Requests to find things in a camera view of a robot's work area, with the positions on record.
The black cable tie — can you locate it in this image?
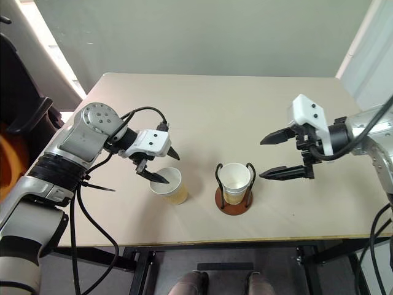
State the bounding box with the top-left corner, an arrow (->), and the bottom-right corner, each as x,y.
80,181 -> 117,193

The black metal table frame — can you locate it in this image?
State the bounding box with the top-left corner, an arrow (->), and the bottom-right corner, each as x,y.
55,236 -> 393,295

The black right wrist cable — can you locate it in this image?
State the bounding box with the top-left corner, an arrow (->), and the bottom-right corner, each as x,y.
308,95 -> 393,161

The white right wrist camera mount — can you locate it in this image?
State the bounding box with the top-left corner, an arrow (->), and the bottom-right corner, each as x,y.
287,94 -> 334,156

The orange object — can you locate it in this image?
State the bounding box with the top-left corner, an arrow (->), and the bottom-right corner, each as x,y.
0,122 -> 31,202

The black hanging arm cable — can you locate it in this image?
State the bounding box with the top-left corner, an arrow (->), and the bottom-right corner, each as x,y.
369,204 -> 393,295
69,181 -> 84,295
357,218 -> 393,295
76,193 -> 120,270

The black chair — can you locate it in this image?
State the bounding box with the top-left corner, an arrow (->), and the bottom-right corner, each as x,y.
0,15 -> 67,168

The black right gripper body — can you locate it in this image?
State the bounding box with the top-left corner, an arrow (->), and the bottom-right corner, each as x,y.
294,122 -> 323,181

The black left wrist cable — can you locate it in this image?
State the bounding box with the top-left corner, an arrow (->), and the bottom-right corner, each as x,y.
112,106 -> 170,145

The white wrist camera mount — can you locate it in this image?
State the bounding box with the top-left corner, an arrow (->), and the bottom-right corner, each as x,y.
287,94 -> 334,156
119,128 -> 171,159

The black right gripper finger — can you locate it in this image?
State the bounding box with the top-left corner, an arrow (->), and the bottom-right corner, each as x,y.
259,165 -> 308,181
260,127 -> 298,146

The white paper cup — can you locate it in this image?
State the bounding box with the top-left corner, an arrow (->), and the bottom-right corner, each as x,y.
149,167 -> 189,206
218,162 -> 252,206

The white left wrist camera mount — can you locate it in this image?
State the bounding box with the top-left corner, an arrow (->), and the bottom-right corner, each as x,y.
119,128 -> 171,159

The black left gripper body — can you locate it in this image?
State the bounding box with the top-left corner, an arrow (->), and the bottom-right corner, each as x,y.
130,153 -> 156,175

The black flat plate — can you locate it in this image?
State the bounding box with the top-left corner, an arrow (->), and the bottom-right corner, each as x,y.
196,262 -> 254,272

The black wire cup holder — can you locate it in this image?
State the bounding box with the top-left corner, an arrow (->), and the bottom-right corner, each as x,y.
214,162 -> 257,216

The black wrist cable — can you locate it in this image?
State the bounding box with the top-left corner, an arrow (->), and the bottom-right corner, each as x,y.
112,106 -> 170,145
308,95 -> 393,161

